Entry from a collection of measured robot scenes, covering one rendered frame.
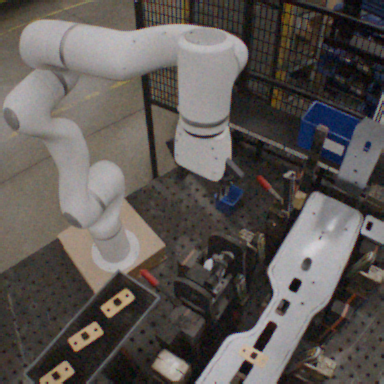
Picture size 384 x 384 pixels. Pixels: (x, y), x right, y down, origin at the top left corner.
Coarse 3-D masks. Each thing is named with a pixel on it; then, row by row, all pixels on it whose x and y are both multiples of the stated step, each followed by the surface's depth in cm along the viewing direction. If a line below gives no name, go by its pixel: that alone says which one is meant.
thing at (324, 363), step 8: (320, 360) 86; (328, 360) 86; (304, 368) 87; (312, 368) 85; (320, 368) 84; (328, 368) 84; (288, 376) 107; (296, 376) 94; (304, 376) 91; (312, 376) 89; (320, 376) 85; (328, 376) 83
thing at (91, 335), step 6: (90, 324) 81; (96, 324) 81; (84, 330) 80; (90, 330) 80; (72, 336) 79; (78, 336) 79; (90, 336) 79; (96, 336) 79; (72, 342) 78; (78, 342) 78; (84, 342) 78; (90, 342) 79; (78, 348) 77
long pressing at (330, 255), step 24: (312, 216) 123; (336, 216) 123; (360, 216) 123; (288, 240) 116; (312, 240) 116; (336, 240) 116; (288, 264) 111; (312, 264) 110; (336, 264) 110; (312, 288) 105; (264, 312) 100; (288, 312) 100; (312, 312) 100; (240, 336) 95; (288, 336) 95; (216, 360) 91; (240, 360) 91; (288, 360) 91
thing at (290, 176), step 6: (282, 174) 109; (288, 174) 107; (294, 174) 107; (288, 180) 106; (294, 180) 106; (300, 180) 105; (288, 186) 108; (288, 192) 109; (288, 198) 111; (288, 204) 113; (288, 210) 115
